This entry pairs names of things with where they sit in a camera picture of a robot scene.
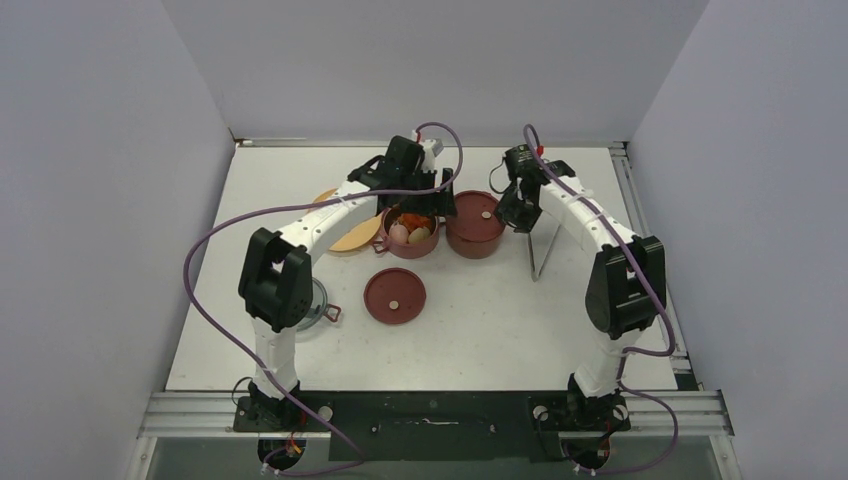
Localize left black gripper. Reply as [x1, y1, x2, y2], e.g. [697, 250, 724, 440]
[399, 168, 454, 218]

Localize red round lid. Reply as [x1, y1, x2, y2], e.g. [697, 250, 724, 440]
[446, 190, 505, 243]
[363, 268, 427, 325]

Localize red steel bowl tall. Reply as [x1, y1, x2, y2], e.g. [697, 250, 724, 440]
[446, 230, 503, 260]

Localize metal tongs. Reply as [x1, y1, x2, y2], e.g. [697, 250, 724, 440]
[527, 222, 562, 282]

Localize orange fried food pieces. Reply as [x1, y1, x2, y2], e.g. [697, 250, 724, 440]
[397, 213, 433, 233]

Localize beige egg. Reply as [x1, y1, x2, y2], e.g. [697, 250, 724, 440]
[388, 223, 410, 245]

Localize red steel bowl with handles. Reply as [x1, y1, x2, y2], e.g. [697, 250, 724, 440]
[372, 208, 440, 259]

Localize orange plastic plate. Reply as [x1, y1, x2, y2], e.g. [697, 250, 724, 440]
[309, 192, 378, 257]

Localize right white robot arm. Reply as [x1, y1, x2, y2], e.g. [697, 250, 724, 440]
[495, 144, 667, 428]

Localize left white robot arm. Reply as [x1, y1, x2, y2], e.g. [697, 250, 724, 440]
[238, 136, 456, 430]

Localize grey transparent lid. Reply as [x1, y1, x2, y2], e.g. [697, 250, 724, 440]
[296, 278, 342, 332]

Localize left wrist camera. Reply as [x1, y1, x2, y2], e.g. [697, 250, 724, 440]
[412, 131, 444, 164]

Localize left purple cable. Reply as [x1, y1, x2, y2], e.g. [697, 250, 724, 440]
[182, 121, 465, 478]

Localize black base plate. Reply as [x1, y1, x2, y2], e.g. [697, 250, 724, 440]
[232, 390, 631, 462]

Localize aluminium frame rail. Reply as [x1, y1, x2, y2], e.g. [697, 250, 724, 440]
[141, 136, 732, 478]

